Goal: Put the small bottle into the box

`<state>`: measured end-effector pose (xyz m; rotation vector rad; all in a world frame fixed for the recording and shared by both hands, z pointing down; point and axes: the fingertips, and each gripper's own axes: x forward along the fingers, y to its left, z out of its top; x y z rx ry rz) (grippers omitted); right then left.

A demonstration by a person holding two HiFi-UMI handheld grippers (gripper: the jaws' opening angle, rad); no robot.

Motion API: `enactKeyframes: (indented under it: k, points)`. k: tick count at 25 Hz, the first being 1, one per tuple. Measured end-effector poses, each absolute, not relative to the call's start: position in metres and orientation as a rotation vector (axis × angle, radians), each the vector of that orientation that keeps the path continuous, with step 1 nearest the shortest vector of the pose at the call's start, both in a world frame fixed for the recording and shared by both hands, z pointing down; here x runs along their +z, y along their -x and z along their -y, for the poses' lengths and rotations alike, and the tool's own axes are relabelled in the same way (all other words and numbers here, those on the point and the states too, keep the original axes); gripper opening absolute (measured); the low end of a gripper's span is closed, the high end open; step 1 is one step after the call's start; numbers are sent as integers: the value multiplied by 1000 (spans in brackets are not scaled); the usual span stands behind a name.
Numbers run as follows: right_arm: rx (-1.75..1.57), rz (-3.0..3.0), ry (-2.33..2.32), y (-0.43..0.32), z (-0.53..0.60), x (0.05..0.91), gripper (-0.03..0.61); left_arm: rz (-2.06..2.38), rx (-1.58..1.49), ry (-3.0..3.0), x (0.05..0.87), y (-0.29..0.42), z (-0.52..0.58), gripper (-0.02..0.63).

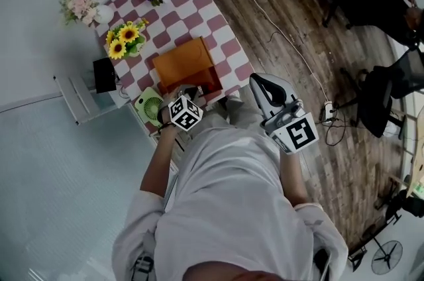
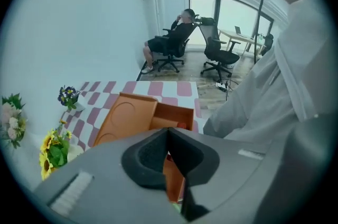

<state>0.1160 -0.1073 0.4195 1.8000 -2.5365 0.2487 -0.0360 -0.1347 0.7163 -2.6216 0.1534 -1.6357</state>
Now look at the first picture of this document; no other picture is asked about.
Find sunflower pot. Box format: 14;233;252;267
105;18;150;61

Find black device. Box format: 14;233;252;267
92;57;118;95

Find green desk fan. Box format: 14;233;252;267
133;87;165;125

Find table with checkered tablecloth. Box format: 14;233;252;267
94;0;256;137

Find black standing fan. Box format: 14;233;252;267
370;239;405;276

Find black mesh office chair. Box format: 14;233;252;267
340;46;424;139

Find orange wooden box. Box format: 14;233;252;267
152;36;224;99

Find person's grey trousers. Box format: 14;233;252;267
217;89;267;133

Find person's grey shirt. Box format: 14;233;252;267
112;126;349;281

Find person's right forearm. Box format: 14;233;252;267
279;146;315;207

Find white floor cable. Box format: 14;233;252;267
236;0;332;105

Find white power strip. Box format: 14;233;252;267
322;100;335;124

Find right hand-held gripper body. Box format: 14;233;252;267
260;99;319;156

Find dark wrist bracelet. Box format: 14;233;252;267
156;106;177;135

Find person's left forearm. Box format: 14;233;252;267
140;123;180;198

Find person's left hand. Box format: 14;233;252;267
162;87;182;117

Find white metal shelf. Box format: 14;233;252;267
52;70;134;127

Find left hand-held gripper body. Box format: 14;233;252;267
168;84;204;132

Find light wooden desk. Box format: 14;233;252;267
401;103;424;199

